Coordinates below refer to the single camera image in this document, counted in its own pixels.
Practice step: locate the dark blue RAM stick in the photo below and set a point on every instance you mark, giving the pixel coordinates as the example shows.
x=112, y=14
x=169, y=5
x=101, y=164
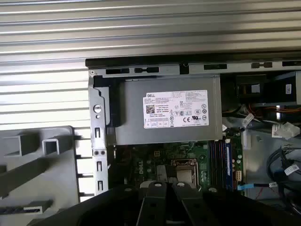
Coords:
x=229, y=164

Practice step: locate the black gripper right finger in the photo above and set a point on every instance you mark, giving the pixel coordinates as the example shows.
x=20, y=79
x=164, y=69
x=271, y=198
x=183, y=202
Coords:
x=235, y=212

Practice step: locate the grey plastic parts rack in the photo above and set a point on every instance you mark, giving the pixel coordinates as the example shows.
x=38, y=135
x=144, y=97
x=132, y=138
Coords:
x=58, y=179

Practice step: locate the green motherboard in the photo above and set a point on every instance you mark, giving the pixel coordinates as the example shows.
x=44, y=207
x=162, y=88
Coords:
x=145, y=162

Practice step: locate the silver CPU in socket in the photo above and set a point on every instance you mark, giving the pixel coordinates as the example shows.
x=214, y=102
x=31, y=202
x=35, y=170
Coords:
x=184, y=174

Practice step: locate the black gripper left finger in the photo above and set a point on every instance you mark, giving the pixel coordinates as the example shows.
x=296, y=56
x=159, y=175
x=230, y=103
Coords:
x=94, y=212

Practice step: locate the black open PC case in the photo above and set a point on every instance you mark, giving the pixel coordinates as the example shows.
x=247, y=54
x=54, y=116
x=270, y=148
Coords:
x=98, y=131

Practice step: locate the grey power supply unit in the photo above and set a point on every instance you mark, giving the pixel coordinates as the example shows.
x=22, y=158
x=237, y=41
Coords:
x=131, y=106

